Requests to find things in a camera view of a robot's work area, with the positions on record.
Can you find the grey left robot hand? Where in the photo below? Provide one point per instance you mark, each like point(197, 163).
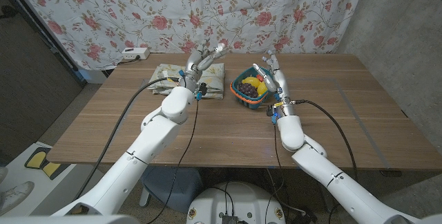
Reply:
point(195, 66)

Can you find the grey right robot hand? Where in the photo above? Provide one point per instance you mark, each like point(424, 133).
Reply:
point(281, 89)

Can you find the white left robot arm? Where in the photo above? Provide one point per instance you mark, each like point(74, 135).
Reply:
point(148, 148)

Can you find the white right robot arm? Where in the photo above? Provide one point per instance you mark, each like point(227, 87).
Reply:
point(328, 175)

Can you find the yellow toy lemon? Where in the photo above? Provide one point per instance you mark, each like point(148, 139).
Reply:
point(262, 88)
point(251, 81)

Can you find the folded pale floral cloth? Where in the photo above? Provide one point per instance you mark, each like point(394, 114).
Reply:
point(214, 79)

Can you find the red toy fruit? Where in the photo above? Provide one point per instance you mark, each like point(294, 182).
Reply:
point(259, 77)

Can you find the purple toy grapes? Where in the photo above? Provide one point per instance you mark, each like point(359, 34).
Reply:
point(248, 91)

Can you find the teal basket with orange rim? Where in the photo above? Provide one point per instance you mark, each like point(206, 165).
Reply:
point(248, 103)

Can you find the rose print backdrop curtain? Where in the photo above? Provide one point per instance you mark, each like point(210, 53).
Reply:
point(207, 9)

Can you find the white power strip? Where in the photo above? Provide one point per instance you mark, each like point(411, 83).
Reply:
point(135, 53)

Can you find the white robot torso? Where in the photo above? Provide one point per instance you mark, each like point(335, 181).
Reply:
point(241, 200)

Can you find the blue-grey stool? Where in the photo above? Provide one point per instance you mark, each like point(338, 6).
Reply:
point(183, 186)

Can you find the black power adapter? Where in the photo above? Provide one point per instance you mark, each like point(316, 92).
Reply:
point(304, 218)

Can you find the dark grey partition panel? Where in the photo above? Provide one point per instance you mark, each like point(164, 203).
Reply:
point(31, 79)

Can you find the yellow and black floor pad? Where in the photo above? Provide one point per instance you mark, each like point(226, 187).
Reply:
point(41, 160)

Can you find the white shoe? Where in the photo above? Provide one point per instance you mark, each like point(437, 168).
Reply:
point(15, 194)

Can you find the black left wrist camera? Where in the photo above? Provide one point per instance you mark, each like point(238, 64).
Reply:
point(202, 89)

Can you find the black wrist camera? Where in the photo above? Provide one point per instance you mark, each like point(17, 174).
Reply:
point(272, 115)
point(202, 89)

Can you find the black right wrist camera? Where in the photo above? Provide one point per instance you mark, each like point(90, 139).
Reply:
point(272, 115)

